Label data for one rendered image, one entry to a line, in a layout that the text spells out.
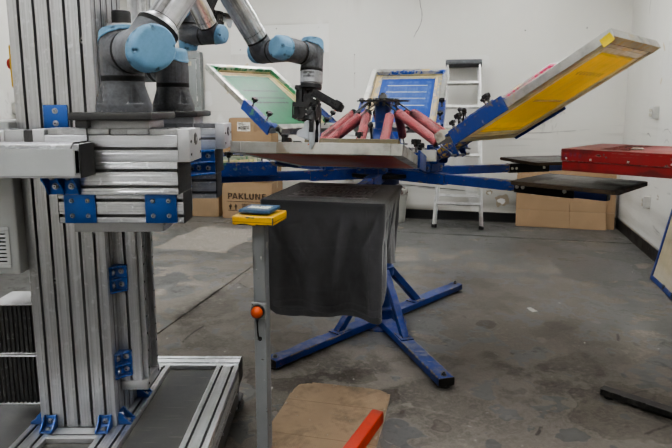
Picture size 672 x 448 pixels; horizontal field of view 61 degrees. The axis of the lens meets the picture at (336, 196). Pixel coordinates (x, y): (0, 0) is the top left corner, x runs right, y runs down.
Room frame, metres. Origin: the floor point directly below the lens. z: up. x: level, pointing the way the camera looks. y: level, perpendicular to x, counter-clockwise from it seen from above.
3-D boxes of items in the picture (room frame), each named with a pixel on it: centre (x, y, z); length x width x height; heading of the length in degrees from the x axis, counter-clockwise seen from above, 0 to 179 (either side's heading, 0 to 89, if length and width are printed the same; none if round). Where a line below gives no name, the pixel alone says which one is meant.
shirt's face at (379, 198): (2.20, 0.00, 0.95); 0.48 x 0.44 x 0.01; 166
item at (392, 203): (2.15, -0.21, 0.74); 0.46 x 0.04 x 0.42; 166
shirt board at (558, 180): (2.82, -0.75, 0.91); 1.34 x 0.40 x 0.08; 46
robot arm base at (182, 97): (2.13, 0.59, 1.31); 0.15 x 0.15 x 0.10
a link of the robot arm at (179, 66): (2.14, 0.60, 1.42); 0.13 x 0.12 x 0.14; 66
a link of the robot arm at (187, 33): (2.42, 0.59, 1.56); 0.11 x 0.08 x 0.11; 66
